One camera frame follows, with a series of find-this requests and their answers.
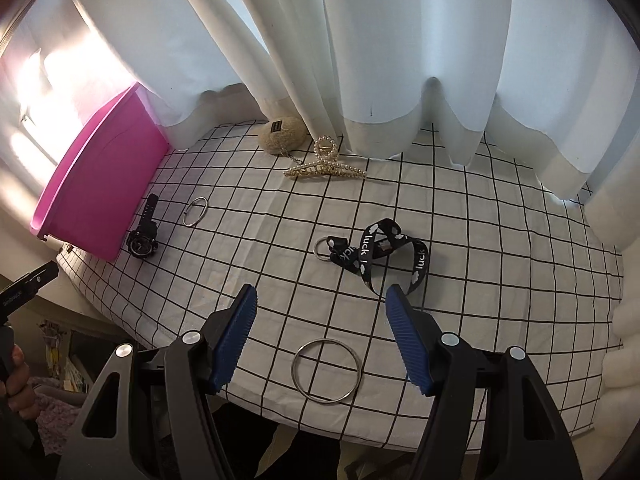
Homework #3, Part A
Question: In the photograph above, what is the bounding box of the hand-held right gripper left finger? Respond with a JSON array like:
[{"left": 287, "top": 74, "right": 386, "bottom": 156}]
[{"left": 55, "top": 284, "right": 258, "bottom": 480}]

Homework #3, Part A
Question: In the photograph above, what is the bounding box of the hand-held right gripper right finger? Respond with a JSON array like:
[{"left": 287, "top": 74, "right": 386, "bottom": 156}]
[{"left": 385, "top": 284, "right": 583, "bottom": 480}]

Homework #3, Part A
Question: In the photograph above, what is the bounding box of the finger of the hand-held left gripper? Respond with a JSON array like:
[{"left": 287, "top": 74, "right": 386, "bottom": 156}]
[{"left": 14, "top": 261, "right": 59, "bottom": 297}]

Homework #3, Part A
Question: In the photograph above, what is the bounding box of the large silver bangle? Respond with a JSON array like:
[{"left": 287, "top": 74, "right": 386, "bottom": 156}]
[{"left": 291, "top": 339, "right": 361, "bottom": 403}]

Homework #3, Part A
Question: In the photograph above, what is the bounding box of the black printed lanyard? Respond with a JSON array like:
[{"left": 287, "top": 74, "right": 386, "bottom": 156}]
[{"left": 314, "top": 218, "right": 427, "bottom": 296}]

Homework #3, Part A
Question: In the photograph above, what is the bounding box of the pink plastic bin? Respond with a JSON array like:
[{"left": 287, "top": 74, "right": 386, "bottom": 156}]
[{"left": 28, "top": 82, "right": 169, "bottom": 262}]

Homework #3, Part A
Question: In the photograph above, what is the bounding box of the black wrist watch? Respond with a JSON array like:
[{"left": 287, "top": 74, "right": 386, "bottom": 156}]
[{"left": 126, "top": 193, "right": 160, "bottom": 259}]

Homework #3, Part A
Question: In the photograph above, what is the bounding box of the pearl hair claw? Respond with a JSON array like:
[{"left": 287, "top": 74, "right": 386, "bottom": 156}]
[{"left": 283, "top": 134, "right": 367, "bottom": 180}]

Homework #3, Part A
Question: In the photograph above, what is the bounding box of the person's left hand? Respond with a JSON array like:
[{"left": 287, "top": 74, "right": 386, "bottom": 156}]
[{"left": 0, "top": 345, "right": 38, "bottom": 423}]

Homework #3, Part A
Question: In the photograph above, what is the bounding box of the colourful printed paper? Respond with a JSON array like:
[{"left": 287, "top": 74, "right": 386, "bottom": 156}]
[{"left": 37, "top": 320, "right": 96, "bottom": 391}]

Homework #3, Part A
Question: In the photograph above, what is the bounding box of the white black-checked tablecloth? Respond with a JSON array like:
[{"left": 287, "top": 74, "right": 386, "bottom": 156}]
[{"left": 56, "top": 120, "right": 626, "bottom": 453}]

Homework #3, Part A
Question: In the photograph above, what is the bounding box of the pink fuzzy cloth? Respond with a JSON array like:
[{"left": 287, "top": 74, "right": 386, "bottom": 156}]
[{"left": 30, "top": 392, "right": 86, "bottom": 446}]

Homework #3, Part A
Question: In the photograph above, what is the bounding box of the small silver bangle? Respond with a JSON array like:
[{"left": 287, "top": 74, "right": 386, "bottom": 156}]
[{"left": 182, "top": 197, "right": 208, "bottom": 227}]

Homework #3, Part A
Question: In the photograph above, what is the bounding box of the white curtain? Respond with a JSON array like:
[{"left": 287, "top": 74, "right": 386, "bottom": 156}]
[{"left": 0, "top": 0, "right": 640, "bottom": 401}]

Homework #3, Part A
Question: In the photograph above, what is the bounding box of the beige fluffy pompom keychain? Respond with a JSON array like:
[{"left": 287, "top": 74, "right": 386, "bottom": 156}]
[{"left": 258, "top": 115, "right": 309, "bottom": 161}]

